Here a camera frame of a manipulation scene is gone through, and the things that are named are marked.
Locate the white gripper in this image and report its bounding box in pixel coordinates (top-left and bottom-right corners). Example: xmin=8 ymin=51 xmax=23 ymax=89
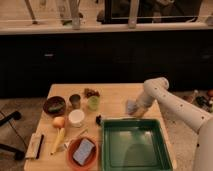
xmin=132 ymin=92 xmax=154 ymax=118

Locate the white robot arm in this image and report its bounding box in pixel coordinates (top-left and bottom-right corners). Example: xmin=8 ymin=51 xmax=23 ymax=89
xmin=133 ymin=77 xmax=213 ymax=171

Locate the light green plastic cup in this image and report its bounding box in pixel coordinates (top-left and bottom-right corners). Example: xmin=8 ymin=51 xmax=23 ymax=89
xmin=88 ymin=96 xmax=100 ymax=111

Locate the white paper cup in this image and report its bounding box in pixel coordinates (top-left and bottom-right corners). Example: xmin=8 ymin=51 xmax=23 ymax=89
xmin=68 ymin=109 xmax=85 ymax=127

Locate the grey metal cup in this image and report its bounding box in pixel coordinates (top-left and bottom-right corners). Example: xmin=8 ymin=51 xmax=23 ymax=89
xmin=69 ymin=94 xmax=81 ymax=109

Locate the green plastic tray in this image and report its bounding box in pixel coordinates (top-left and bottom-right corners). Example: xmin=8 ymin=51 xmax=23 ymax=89
xmin=101 ymin=119 xmax=173 ymax=171

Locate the small black object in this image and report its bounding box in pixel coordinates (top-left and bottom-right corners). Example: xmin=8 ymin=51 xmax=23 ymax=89
xmin=96 ymin=115 xmax=102 ymax=126

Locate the brown grape bunch toy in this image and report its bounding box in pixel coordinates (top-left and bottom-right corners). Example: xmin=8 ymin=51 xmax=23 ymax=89
xmin=84 ymin=88 xmax=100 ymax=98

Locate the orange plastic bowl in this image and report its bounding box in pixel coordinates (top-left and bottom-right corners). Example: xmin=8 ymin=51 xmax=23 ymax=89
xmin=66 ymin=137 xmax=99 ymax=171

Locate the blue sponge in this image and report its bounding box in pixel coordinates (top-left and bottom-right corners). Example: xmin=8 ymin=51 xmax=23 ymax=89
xmin=73 ymin=138 xmax=95 ymax=165

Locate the metal fork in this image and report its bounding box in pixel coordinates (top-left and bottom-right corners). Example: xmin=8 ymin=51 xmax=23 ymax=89
xmin=63 ymin=129 xmax=88 ymax=149

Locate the yellow banana toy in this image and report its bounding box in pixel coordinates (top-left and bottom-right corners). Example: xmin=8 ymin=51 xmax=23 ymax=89
xmin=50 ymin=128 xmax=65 ymax=155

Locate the orange round fruit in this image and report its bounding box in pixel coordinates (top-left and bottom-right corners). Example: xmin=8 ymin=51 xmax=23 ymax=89
xmin=52 ymin=116 xmax=65 ymax=129

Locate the dark brown bowl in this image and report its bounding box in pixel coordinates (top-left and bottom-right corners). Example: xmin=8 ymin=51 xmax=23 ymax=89
xmin=43 ymin=96 xmax=66 ymax=117

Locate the wooden block brush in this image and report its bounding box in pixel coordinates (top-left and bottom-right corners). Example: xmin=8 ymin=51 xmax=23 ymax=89
xmin=25 ymin=133 xmax=44 ymax=159

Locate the black chair base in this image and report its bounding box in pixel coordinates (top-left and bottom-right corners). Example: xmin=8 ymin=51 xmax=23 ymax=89
xmin=0 ymin=110 xmax=27 ymax=161

